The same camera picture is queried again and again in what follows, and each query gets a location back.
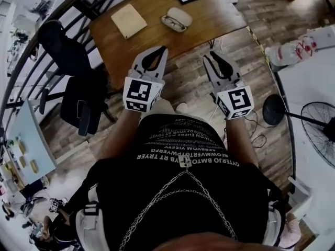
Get person's beige trousers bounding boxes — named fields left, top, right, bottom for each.
left=141, top=98, right=189, bottom=121

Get black floor cable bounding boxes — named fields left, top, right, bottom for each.
left=245, top=108, right=268, bottom=149

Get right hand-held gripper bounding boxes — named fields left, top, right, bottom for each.
left=203, top=50, right=254, bottom=121

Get black office chair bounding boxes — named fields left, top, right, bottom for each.
left=38, top=19, right=116, bottom=138

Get person's black printed t-shirt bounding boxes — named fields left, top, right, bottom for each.
left=75, top=113, right=284, bottom=251

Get pack of water bottles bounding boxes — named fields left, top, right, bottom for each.
left=264, top=34, right=319, bottom=68

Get person's right forearm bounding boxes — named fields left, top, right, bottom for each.
left=224, top=117, right=260, bottom=167

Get black standing fan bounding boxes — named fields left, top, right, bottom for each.
left=262, top=94, right=335, bottom=170

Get beige glasses case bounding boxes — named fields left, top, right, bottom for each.
left=160, top=7, right=193, bottom=33

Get light blue table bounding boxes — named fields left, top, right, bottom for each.
left=5, top=98, right=58, bottom=185

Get silver chain necklace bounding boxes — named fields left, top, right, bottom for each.
left=119, top=154, right=238, bottom=251

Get beige notebook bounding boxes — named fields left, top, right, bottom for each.
left=110, top=3, right=148, bottom=40

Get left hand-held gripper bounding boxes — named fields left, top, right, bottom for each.
left=122, top=45, right=169, bottom=114

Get person's left forearm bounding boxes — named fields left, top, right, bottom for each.
left=100, top=108, right=143, bottom=162

